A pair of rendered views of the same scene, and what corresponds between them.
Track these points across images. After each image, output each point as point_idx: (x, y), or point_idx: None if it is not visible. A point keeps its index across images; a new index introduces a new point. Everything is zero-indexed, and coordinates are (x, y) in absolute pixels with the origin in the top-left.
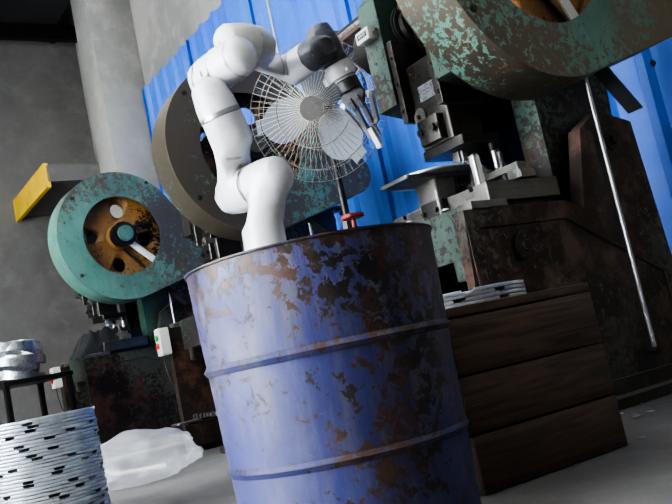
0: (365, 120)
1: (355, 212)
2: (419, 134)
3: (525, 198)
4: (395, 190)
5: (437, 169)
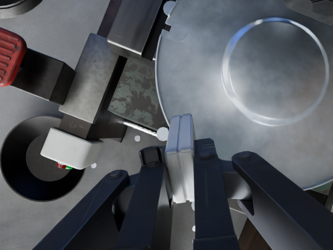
0: (161, 187)
1: (13, 66)
2: (325, 11)
3: None
4: (161, 88)
5: (331, 164)
